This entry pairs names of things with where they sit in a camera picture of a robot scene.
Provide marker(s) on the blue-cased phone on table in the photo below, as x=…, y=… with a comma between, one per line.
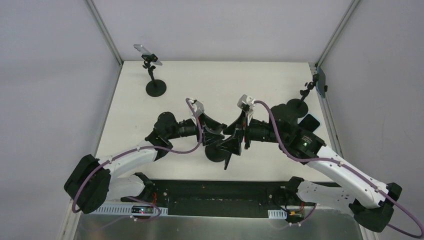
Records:
x=311, y=122

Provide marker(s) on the black phone stand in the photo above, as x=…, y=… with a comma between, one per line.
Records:
x=156, y=87
x=298, y=105
x=214, y=154

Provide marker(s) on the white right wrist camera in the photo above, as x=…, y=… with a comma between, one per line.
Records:
x=246, y=103

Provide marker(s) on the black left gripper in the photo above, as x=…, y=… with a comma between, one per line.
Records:
x=204, y=127

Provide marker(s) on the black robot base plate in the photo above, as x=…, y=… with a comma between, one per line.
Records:
x=236, y=199

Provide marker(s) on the white slotted cable duct right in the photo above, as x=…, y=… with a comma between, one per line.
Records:
x=277, y=214

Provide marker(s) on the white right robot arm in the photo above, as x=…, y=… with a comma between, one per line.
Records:
x=369, y=201

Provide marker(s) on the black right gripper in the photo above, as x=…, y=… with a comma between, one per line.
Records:
x=246, y=130

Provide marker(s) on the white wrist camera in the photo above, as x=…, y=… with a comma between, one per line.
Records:
x=196, y=109
x=246, y=103

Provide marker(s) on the white slotted cable duct left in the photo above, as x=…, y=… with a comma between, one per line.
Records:
x=139, y=210

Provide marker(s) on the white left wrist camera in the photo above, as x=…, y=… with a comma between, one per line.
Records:
x=196, y=109

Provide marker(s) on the silver phone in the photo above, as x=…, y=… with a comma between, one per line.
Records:
x=145, y=53

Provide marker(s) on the black phone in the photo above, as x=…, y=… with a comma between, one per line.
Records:
x=232, y=145

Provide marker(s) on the white slotted cable duct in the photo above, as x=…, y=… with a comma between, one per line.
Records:
x=139, y=210
x=277, y=214

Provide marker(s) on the blue phone on stand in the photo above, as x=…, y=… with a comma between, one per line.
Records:
x=321, y=85

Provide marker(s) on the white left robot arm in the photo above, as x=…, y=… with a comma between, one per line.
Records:
x=96, y=180

